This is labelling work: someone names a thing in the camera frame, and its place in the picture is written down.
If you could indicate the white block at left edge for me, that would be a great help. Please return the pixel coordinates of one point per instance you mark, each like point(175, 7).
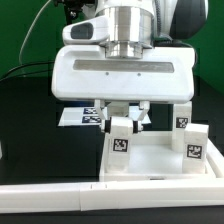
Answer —
point(0, 149)

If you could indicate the white sheet with tags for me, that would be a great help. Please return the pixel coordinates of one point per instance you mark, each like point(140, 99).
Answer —
point(87, 116)

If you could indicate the black camera stand pole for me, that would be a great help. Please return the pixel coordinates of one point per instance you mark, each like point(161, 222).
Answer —
point(72, 8)

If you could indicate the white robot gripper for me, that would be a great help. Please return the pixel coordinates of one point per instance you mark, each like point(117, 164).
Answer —
point(162, 75)

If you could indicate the white square table top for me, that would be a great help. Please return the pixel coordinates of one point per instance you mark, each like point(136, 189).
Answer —
point(152, 158)

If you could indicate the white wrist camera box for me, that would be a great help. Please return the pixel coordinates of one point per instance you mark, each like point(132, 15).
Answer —
point(87, 32)

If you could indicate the white front fence bar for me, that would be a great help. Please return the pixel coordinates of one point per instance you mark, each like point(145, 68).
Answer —
point(110, 195)

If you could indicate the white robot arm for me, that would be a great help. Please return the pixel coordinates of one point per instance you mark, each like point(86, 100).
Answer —
point(126, 55)

